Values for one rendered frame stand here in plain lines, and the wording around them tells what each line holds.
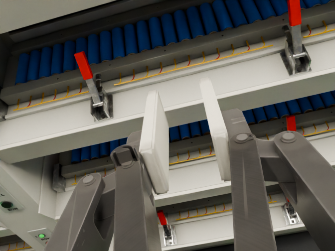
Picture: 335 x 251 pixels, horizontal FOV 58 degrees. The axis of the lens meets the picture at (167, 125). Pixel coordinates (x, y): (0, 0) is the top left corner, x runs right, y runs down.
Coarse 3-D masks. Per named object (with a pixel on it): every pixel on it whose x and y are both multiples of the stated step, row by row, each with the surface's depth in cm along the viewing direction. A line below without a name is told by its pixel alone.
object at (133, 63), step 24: (264, 24) 41; (288, 24) 40; (312, 24) 41; (168, 48) 43; (192, 48) 42; (216, 48) 42; (72, 72) 45; (96, 72) 44; (120, 72) 44; (0, 96) 46; (24, 96) 46; (72, 96) 45
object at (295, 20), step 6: (288, 0) 35; (294, 0) 35; (288, 6) 36; (294, 6) 35; (288, 12) 36; (294, 12) 35; (300, 12) 35; (294, 18) 36; (300, 18) 36; (294, 24) 36; (294, 30) 36; (300, 30) 36; (294, 36) 37; (300, 36) 37; (294, 42) 37; (300, 42) 37; (294, 48) 37; (300, 48) 37; (294, 54) 38
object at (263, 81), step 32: (128, 0) 47; (160, 0) 48; (32, 32) 50; (320, 32) 41; (0, 64) 51; (192, 64) 43; (256, 64) 41; (320, 64) 39; (64, 96) 46; (128, 96) 43; (160, 96) 42; (192, 96) 41; (224, 96) 39; (256, 96) 40; (288, 96) 41; (0, 128) 46; (32, 128) 44; (64, 128) 43; (96, 128) 42; (128, 128) 43
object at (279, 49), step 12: (324, 36) 40; (276, 48) 41; (228, 60) 41; (240, 60) 41; (180, 72) 42; (192, 72) 42; (132, 84) 43; (144, 84) 43; (84, 96) 44; (36, 108) 45; (48, 108) 45
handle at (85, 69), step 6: (78, 54) 38; (84, 54) 38; (78, 60) 38; (84, 60) 38; (78, 66) 39; (84, 66) 39; (84, 72) 39; (90, 72) 39; (84, 78) 39; (90, 78) 39; (90, 84) 40; (90, 90) 40; (96, 90) 40; (96, 96) 41; (96, 102) 41
